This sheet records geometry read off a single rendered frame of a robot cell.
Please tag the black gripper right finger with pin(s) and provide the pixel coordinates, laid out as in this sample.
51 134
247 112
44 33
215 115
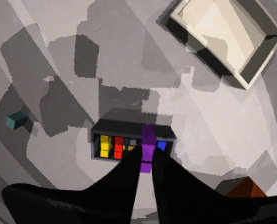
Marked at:
183 199

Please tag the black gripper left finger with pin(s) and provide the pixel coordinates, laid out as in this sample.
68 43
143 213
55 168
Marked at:
109 201

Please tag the small teal cube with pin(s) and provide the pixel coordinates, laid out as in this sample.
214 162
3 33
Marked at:
16 121

